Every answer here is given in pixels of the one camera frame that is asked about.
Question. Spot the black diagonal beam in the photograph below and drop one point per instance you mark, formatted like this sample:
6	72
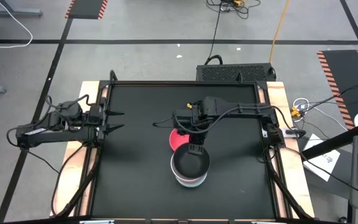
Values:
331	143

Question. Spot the black aluminium table frame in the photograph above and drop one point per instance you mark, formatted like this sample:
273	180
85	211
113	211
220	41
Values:
179	83

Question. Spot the black bowl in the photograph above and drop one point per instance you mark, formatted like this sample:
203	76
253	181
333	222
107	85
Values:
191	166

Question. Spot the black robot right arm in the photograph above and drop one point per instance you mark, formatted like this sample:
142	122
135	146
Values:
244	109

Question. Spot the silver metal bracket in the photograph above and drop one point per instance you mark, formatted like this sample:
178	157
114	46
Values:
269	222
96	222

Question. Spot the long hazard-striped black mat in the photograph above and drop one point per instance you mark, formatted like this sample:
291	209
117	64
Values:
343	71

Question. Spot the light wooden base board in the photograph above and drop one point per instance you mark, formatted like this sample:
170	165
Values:
275	88

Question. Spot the yellow tape tag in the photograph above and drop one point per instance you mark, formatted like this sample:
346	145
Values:
190	105

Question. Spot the white paper sheet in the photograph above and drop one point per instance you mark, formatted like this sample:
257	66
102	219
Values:
325	161

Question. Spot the black computer case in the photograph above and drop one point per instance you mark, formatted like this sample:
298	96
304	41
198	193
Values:
235	73

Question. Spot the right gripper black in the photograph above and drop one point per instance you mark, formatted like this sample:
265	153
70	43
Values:
197	133

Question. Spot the short hazard-striped black mat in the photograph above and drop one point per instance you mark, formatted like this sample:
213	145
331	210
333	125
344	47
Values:
85	7

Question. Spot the red bowl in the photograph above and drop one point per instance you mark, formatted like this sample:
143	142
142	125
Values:
176	141

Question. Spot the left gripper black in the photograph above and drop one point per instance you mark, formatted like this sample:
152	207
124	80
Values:
95	116

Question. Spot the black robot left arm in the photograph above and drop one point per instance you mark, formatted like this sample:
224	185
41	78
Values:
57	137

